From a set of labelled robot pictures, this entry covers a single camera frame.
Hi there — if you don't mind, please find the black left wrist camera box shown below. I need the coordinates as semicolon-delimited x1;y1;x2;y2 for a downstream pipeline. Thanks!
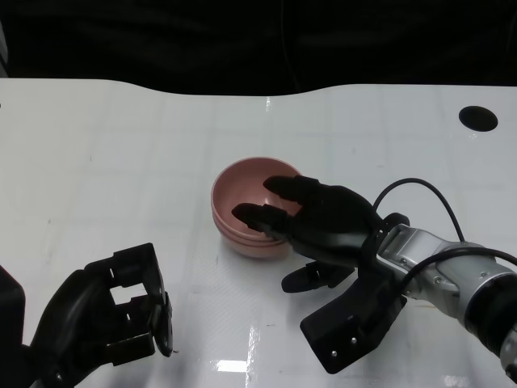
0;264;27;348

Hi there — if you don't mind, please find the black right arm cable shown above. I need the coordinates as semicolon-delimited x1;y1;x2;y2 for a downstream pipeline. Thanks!
363;177;517;300

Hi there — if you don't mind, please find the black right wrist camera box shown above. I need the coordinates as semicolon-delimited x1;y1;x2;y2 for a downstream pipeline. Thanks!
299;274;408;375

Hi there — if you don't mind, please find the grey object at table edge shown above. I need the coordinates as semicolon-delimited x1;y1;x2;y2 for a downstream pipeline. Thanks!
0;23;10;78

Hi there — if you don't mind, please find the pink plastic bowl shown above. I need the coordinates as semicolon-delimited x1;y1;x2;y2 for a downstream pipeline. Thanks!
217;228;290;261
212;213;284;245
211;157;302;239

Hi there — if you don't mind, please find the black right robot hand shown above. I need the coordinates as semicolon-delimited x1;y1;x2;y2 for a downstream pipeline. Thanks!
231;174;387;294

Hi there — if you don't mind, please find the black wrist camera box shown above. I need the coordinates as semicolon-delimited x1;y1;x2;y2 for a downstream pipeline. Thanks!
0;264;27;348
299;274;408;375

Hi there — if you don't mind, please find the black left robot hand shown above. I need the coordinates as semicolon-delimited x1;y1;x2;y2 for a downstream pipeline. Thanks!
30;242;175;385

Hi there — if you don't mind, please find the black round table grommet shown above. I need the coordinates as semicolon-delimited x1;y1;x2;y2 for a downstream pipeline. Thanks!
458;105;498;133

